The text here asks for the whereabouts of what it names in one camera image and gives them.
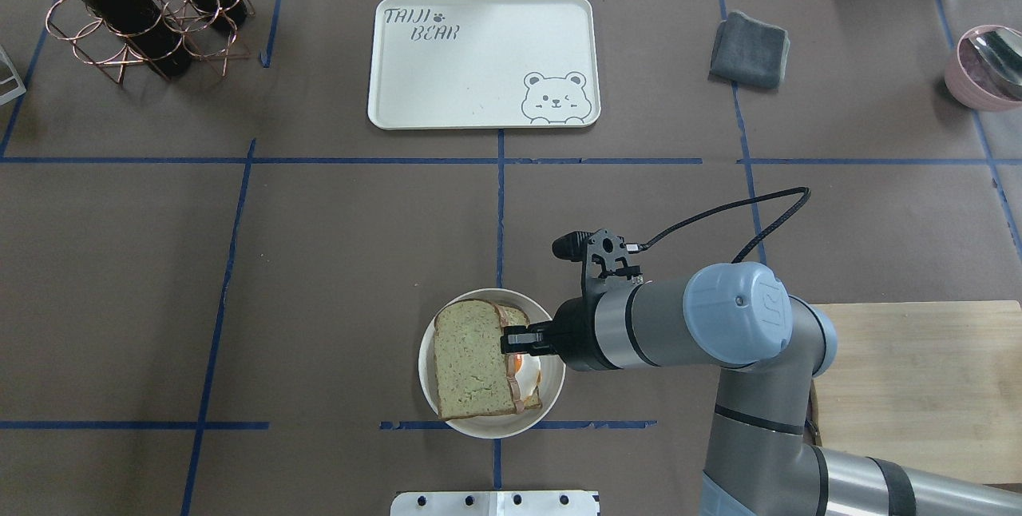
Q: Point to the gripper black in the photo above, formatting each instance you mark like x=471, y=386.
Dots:
x=575, y=332

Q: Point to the bread slice top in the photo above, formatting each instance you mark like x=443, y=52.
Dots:
x=465, y=360

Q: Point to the bread slice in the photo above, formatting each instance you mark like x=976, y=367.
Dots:
x=509, y=316
x=465, y=360

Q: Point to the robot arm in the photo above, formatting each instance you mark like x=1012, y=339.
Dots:
x=769, y=347

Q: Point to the cream bear serving tray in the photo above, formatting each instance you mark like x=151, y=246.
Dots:
x=480, y=64

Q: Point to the bread slice on plate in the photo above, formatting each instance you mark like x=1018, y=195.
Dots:
x=509, y=316

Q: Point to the fried egg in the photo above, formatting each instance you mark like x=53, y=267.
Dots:
x=527, y=374

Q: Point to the folded grey cloth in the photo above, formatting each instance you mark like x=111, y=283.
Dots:
x=750, y=52

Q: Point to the light wooden cutting board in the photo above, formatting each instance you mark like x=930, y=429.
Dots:
x=935, y=386

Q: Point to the pink bowl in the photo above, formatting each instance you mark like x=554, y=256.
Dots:
x=967, y=79

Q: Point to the metal scoop in bowl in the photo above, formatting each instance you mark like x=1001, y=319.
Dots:
x=1000, y=51

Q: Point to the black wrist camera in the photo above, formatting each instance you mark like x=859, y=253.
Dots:
x=607, y=261

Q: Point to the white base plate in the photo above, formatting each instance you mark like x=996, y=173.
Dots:
x=497, y=502

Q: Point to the copper wire bottle rack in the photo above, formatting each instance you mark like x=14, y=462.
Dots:
x=95, y=44

